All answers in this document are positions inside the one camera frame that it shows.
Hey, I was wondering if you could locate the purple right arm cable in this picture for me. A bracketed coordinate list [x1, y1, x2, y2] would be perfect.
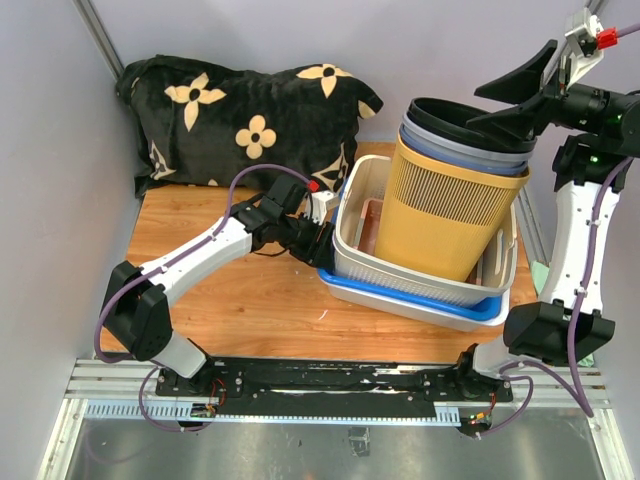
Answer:
[474, 154, 636, 441]

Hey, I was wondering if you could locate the black mounting rail plate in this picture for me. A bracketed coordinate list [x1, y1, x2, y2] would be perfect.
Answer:
[155, 355, 513, 419]

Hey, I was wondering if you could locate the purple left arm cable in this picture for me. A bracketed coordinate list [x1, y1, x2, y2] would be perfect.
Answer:
[93, 163, 312, 434]

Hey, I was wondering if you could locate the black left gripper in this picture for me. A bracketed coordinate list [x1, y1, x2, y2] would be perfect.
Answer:
[278, 212, 336, 271]

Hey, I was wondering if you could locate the black large bucket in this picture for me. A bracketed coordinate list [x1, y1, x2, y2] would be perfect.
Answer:
[407, 97, 537, 154]

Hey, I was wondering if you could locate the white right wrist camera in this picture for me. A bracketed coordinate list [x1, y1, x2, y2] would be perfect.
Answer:
[558, 7, 618, 90]

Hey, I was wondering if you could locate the pink small tray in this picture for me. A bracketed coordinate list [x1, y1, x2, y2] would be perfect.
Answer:
[353, 198, 383, 255]

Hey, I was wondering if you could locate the aluminium frame rail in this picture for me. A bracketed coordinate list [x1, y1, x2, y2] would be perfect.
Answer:
[72, 0, 124, 79]

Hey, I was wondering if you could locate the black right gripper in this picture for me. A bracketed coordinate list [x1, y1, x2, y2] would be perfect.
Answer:
[466, 40, 624, 150]

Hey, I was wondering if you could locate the blue rimmed white tub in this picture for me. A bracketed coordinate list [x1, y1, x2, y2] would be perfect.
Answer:
[317, 269, 510, 332]

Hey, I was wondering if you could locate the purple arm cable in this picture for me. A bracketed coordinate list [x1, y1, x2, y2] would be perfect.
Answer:
[93, 163, 312, 434]
[474, 154, 636, 441]

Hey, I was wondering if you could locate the yellow slatted basket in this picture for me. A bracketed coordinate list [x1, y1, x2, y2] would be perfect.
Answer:
[374, 138, 530, 281]

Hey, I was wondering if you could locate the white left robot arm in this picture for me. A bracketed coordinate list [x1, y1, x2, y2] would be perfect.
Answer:
[94, 174, 340, 396]

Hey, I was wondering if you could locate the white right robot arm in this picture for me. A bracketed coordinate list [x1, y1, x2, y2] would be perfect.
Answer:
[452, 29, 639, 400]

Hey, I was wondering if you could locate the grey bucket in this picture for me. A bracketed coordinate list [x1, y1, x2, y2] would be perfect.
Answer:
[399, 113, 533, 176]

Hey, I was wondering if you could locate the beige perforated basket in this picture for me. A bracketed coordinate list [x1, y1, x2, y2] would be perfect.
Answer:
[333, 154, 518, 307]

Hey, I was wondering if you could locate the green cloth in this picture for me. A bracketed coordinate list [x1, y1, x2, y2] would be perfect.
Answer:
[530, 261, 549, 295]

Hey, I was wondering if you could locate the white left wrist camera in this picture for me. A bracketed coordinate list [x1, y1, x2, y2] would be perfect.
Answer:
[303, 180, 340, 224]

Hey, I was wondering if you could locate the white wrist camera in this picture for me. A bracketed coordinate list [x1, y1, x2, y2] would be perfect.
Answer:
[558, 7, 618, 90]
[303, 180, 340, 224]

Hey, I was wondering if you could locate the black floral pillow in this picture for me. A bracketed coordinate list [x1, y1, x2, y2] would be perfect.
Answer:
[115, 55, 383, 197]

